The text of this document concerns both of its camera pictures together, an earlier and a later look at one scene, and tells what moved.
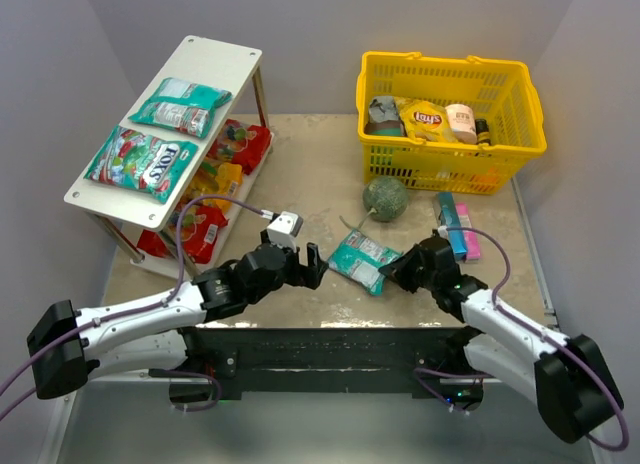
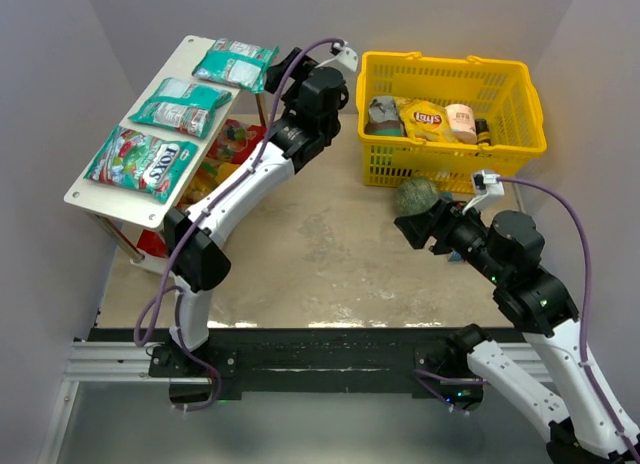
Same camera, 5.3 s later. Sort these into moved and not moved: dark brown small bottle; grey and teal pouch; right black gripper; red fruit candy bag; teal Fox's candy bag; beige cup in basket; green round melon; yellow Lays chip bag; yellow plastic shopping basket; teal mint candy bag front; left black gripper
Moved: green round melon; right black gripper; left black gripper
Not moved: yellow plastic shopping basket; grey and teal pouch; dark brown small bottle; teal Fox's candy bag; red fruit candy bag; beige cup in basket; teal mint candy bag front; yellow Lays chip bag
